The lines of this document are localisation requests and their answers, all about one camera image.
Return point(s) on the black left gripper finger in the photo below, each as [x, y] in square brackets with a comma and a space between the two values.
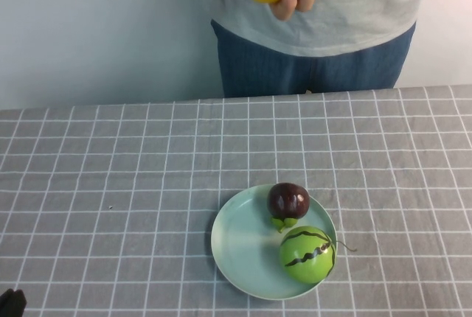
[19, 302]
[5, 300]

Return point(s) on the grey checked tablecloth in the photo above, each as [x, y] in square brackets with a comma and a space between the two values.
[147, 169]

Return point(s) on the light green round plate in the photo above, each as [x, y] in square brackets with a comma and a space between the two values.
[247, 254]

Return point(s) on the dark purple toy mangosteen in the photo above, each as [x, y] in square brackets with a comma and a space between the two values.
[287, 201]

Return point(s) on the green striped toy watermelon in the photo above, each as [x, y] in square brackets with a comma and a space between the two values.
[306, 258]

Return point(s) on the blue denim jeans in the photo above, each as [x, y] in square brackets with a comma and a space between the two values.
[295, 73]

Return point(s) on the light grey t-shirt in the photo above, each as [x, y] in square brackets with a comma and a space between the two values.
[368, 3]

